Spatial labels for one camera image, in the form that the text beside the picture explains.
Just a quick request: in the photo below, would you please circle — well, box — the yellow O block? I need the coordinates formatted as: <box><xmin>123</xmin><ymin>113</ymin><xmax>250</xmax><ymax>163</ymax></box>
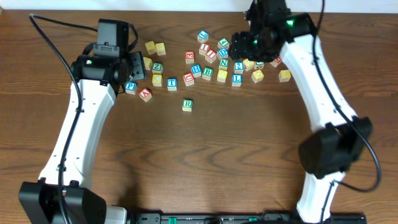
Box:
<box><xmin>217</xmin><ymin>69</ymin><xmax>228</xmax><ymax>83</ymax></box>
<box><xmin>243</xmin><ymin>58</ymin><xmax>255</xmax><ymax>71</ymax></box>

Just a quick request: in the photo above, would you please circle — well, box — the blue T block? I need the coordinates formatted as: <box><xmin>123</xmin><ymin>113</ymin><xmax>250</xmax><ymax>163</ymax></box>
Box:
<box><xmin>167</xmin><ymin>78</ymin><xmax>177</xmax><ymax>91</ymax></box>

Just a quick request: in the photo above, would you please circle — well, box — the green B block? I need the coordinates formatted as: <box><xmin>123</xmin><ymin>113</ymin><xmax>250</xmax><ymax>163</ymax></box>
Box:
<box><xmin>202</xmin><ymin>67</ymin><xmax>213</xmax><ymax>81</ymax></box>

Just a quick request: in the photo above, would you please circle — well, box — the blue H block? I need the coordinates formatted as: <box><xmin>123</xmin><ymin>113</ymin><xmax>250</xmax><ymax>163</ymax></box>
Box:
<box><xmin>191</xmin><ymin>64</ymin><xmax>202</xmax><ymax>78</ymax></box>

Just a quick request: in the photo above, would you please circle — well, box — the green R block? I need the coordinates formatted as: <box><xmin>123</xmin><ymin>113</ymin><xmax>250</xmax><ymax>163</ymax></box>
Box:
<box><xmin>182</xmin><ymin>99</ymin><xmax>193</xmax><ymax>112</ymax></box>

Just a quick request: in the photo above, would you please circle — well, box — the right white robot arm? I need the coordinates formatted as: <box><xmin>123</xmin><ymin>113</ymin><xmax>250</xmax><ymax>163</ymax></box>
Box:
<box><xmin>229</xmin><ymin>1</ymin><xmax>373</xmax><ymax>223</ymax></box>

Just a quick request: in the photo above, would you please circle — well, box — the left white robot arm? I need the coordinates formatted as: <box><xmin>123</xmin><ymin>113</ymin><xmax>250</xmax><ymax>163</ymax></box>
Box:
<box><xmin>19</xmin><ymin>52</ymin><xmax>146</xmax><ymax>223</ymax></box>

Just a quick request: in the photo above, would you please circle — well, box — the yellow block beside Z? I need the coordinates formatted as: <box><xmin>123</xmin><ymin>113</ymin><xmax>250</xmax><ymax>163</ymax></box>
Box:
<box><xmin>143</xmin><ymin>57</ymin><xmax>152</xmax><ymax>70</ymax></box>

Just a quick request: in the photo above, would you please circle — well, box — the blue P block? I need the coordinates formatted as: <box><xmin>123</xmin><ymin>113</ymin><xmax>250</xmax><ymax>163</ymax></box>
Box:
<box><xmin>125</xmin><ymin>82</ymin><xmax>137</xmax><ymax>95</ymax></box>

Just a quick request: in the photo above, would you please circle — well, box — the green Z block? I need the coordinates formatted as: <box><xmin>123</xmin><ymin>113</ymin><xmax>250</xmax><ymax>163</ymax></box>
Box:
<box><xmin>152</xmin><ymin>62</ymin><xmax>163</xmax><ymax>74</ymax></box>

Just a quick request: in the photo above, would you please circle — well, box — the green 4 block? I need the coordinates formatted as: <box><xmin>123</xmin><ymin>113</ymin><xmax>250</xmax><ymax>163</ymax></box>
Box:
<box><xmin>218</xmin><ymin>37</ymin><xmax>230</xmax><ymax>50</ymax></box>

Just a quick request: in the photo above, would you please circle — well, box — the yellow G block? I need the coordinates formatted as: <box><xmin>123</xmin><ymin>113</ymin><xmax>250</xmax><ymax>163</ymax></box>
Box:
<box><xmin>152</xmin><ymin>74</ymin><xmax>163</xmax><ymax>87</ymax></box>

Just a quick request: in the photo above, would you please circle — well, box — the blue 2 block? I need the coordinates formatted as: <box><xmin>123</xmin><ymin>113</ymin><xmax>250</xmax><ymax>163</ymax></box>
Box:
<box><xmin>234</xmin><ymin>62</ymin><xmax>244</xmax><ymax>74</ymax></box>

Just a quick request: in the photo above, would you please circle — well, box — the blue D block centre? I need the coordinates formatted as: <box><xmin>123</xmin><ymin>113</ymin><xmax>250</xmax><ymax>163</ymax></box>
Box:
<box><xmin>217</xmin><ymin>48</ymin><xmax>228</xmax><ymax>60</ymax></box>

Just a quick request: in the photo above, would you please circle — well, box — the green J block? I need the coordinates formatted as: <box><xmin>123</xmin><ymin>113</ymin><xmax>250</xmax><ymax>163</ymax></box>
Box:
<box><xmin>254</xmin><ymin>62</ymin><xmax>265</xmax><ymax>70</ymax></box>

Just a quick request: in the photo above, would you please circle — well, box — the red A block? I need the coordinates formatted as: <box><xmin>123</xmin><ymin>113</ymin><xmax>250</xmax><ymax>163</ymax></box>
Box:
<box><xmin>139</xmin><ymin>88</ymin><xmax>152</xmax><ymax>102</ymax></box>

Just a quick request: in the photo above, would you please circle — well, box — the green N block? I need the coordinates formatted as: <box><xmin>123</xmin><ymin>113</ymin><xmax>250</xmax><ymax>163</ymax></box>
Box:
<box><xmin>218</xmin><ymin>58</ymin><xmax>229</xmax><ymax>70</ymax></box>

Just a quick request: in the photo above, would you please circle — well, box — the yellow S block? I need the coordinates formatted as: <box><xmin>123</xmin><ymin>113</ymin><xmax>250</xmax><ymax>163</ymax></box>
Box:
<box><xmin>155</xmin><ymin>42</ymin><xmax>166</xmax><ymax>56</ymax></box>

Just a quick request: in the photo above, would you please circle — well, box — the blue L block lower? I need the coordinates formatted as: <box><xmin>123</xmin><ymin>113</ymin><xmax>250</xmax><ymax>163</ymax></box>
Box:
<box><xmin>231</xmin><ymin>74</ymin><xmax>243</xmax><ymax>87</ymax></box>

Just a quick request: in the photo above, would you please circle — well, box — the blue l block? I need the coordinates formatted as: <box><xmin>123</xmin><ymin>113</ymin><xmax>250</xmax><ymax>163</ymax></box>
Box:
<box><xmin>231</xmin><ymin>74</ymin><xmax>243</xmax><ymax>87</ymax></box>
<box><xmin>197</xmin><ymin>30</ymin><xmax>209</xmax><ymax>43</ymax></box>

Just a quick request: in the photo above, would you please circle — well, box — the red I block lower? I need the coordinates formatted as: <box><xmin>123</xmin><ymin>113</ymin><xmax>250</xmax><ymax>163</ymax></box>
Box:
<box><xmin>205</xmin><ymin>49</ymin><xmax>217</xmax><ymax>63</ymax></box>

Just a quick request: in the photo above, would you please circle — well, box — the red i block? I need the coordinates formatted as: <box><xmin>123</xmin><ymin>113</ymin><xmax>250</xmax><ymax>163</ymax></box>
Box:
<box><xmin>205</xmin><ymin>49</ymin><xmax>217</xmax><ymax>63</ymax></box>
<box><xmin>199</xmin><ymin>43</ymin><xmax>210</xmax><ymax>55</ymax></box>

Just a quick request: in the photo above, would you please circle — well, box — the red M block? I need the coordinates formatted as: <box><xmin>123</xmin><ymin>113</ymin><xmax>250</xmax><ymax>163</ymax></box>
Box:
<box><xmin>271</xmin><ymin>56</ymin><xmax>282</xmax><ymax>67</ymax></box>

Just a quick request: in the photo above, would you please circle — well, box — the red I block upper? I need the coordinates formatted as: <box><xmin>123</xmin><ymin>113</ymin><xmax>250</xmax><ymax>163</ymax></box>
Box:
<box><xmin>199</xmin><ymin>43</ymin><xmax>210</xmax><ymax>55</ymax></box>

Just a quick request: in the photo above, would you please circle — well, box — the blue L block top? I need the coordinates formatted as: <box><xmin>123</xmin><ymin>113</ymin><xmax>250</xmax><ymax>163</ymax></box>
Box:
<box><xmin>197</xmin><ymin>30</ymin><xmax>209</xmax><ymax>43</ymax></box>

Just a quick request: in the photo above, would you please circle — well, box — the red U block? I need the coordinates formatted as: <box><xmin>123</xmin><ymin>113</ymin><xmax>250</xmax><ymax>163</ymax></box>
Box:
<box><xmin>183</xmin><ymin>72</ymin><xmax>195</xmax><ymax>86</ymax></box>

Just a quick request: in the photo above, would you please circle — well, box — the red E block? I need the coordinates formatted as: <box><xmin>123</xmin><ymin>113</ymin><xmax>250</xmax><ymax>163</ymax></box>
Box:
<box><xmin>185</xmin><ymin>51</ymin><xmax>195</xmax><ymax>64</ymax></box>

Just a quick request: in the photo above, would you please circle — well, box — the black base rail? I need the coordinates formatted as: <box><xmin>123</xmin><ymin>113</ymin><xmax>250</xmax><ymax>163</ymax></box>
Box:
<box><xmin>135</xmin><ymin>212</ymin><xmax>368</xmax><ymax>224</ymax></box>

